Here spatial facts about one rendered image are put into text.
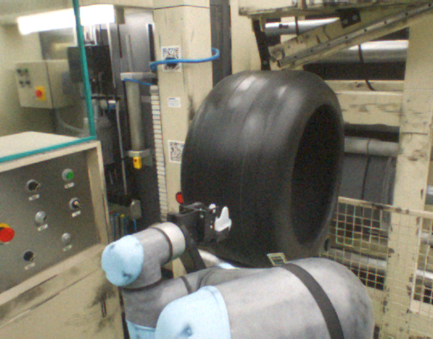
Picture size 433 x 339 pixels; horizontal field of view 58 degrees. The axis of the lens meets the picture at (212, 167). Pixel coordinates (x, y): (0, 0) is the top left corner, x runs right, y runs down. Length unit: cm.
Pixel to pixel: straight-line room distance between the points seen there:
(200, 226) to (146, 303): 20
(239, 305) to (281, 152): 60
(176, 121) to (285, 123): 43
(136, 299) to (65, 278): 64
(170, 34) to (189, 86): 16
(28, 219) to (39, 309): 27
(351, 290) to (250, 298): 10
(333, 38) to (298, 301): 113
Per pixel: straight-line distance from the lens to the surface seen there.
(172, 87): 125
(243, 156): 91
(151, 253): 71
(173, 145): 128
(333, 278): 40
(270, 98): 97
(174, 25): 123
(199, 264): 87
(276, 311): 36
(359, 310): 40
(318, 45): 142
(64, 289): 135
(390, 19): 136
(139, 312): 73
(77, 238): 138
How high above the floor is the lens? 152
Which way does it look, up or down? 16 degrees down
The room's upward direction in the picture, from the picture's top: 2 degrees counter-clockwise
